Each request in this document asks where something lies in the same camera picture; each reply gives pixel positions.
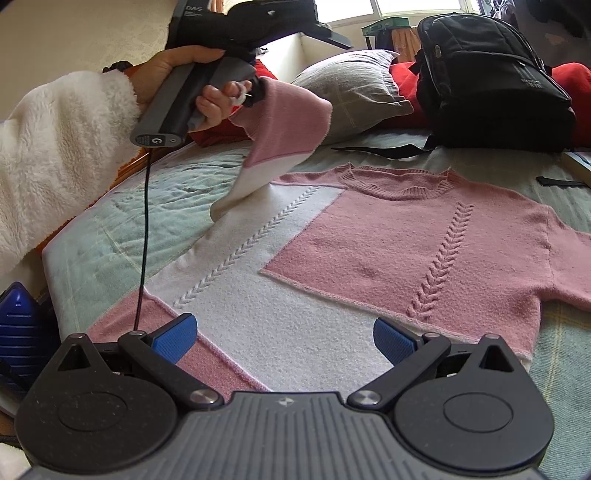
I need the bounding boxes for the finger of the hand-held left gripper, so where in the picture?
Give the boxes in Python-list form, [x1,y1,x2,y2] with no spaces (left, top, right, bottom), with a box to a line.
[244,75,269,108]

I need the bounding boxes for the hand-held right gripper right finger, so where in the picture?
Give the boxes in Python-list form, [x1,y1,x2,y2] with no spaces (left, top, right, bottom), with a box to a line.
[347,316,514,412]

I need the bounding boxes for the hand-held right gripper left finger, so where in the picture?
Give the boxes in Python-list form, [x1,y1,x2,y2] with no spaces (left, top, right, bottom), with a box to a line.
[58,313,223,409]

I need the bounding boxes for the pink and white sweater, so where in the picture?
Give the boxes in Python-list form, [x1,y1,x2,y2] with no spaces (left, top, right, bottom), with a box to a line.
[85,78,591,393]

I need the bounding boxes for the person's left forearm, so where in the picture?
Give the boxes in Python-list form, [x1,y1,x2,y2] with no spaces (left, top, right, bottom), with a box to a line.
[0,69,141,280]

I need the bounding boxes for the person's left hand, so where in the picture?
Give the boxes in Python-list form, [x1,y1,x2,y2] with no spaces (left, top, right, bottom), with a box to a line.
[134,45,253,132]

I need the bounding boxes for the grey plaid pillow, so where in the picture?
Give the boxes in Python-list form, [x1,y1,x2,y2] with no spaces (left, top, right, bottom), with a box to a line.
[291,48,415,145]

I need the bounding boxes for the brown cardboard box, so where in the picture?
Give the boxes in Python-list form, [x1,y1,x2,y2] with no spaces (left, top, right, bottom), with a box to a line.
[390,30,419,64]

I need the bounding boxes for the blue ribbed object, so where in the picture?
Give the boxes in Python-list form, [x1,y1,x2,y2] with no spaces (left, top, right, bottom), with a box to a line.
[0,281,54,394]

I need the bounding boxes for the window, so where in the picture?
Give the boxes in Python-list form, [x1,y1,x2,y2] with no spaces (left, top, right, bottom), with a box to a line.
[318,0,483,25]

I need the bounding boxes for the black backpack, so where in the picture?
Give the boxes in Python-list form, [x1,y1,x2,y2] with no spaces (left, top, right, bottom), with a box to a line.
[330,13,578,161]

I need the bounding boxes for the paperback book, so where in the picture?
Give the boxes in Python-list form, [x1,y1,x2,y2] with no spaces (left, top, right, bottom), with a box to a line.
[561,149,591,188]

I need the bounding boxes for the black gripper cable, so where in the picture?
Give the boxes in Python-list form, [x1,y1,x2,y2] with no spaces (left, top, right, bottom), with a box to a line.
[131,147,153,334]

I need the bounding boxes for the small black strap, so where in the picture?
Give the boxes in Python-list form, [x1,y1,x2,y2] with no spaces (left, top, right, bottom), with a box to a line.
[536,175,585,188]

